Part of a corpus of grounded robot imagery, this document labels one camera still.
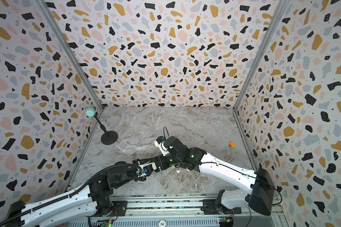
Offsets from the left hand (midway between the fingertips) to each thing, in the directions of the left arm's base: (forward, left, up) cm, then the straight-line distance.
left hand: (156, 158), depth 70 cm
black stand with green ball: (+25, +38, -20) cm, 50 cm away
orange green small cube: (+17, -49, -20) cm, 55 cm away
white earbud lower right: (+1, -11, -21) cm, 24 cm away
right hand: (-2, +1, +1) cm, 3 cm away
